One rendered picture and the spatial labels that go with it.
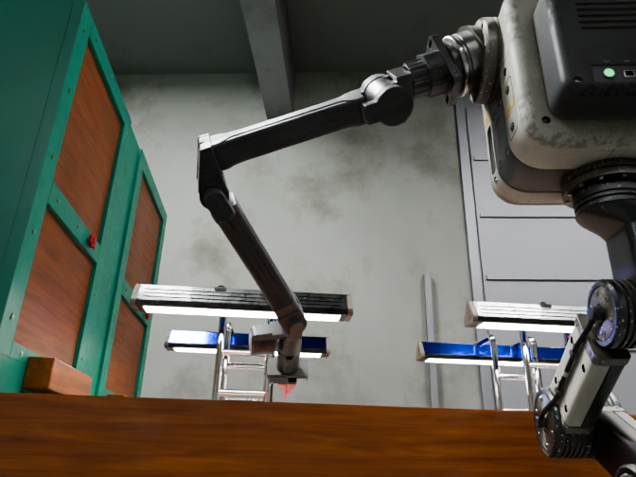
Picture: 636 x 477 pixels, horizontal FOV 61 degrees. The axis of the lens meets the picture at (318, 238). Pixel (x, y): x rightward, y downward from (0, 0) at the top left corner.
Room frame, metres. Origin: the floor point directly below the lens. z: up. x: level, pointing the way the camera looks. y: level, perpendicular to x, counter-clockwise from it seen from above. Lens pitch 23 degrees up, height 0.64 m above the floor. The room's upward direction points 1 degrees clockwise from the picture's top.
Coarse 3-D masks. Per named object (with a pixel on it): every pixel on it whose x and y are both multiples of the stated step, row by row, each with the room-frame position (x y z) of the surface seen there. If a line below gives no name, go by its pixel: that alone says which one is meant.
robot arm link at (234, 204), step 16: (208, 192) 0.90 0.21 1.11; (208, 208) 0.93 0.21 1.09; (224, 208) 0.93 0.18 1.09; (240, 208) 0.99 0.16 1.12; (224, 224) 0.99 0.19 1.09; (240, 224) 1.00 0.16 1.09; (240, 240) 1.03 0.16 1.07; (256, 240) 1.04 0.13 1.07; (240, 256) 1.06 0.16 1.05; (256, 256) 1.07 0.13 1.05; (256, 272) 1.10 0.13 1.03; (272, 272) 1.11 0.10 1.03; (272, 288) 1.14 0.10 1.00; (288, 288) 1.17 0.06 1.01; (272, 304) 1.18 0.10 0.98; (288, 304) 1.18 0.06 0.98; (288, 320) 1.21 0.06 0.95; (304, 320) 1.22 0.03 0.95
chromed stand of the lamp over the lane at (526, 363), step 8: (544, 304) 1.56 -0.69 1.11; (520, 336) 1.73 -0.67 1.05; (568, 336) 1.73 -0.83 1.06; (528, 352) 1.72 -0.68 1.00; (528, 360) 1.72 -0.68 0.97; (528, 368) 1.72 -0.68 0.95; (544, 368) 1.74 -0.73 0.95; (552, 368) 1.74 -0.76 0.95; (528, 376) 1.72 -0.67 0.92; (528, 384) 1.72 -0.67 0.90; (528, 392) 1.72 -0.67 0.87; (528, 400) 1.73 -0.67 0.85; (528, 408) 1.73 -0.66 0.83
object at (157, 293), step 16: (144, 288) 1.46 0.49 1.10; (160, 288) 1.46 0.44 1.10; (176, 288) 1.47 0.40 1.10; (192, 288) 1.47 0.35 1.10; (208, 288) 1.48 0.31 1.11; (144, 304) 1.44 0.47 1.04; (160, 304) 1.44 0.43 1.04; (176, 304) 1.44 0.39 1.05; (192, 304) 1.45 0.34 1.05; (208, 304) 1.45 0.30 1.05; (224, 304) 1.45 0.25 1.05; (240, 304) 1.46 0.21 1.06; (256, 304) 1.46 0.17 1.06; (304, 304) 1.48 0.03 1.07; (320, 304) 1.48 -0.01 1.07; (336, 304) 1.49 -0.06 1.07
